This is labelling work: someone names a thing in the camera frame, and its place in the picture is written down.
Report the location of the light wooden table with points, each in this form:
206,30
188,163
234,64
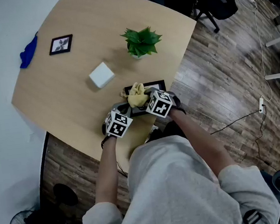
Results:
72,91

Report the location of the yellow cleaning cloth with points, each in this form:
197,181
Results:
137,98

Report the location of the white power strip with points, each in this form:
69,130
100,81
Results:
261,105

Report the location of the green plant in white pot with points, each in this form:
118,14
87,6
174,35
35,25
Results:
142,42

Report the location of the small framed picture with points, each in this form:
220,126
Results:
60,44

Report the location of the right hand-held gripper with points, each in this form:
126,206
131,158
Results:
159,104

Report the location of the person's right forearm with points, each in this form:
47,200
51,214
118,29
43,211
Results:
201,144

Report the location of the person's left forearm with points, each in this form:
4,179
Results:
106,170

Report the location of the person's grey shirt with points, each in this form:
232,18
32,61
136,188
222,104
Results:
176,192

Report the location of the person's black trousers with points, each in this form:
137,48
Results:
173,129

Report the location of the large framed deer picture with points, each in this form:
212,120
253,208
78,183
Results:
155,84

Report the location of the person's left shoe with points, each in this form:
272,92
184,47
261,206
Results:
153,130

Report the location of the white tissue box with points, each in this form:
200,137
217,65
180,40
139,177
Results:
102,75

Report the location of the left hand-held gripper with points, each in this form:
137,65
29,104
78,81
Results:
119,125

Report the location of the blue cloth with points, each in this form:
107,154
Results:
29,52

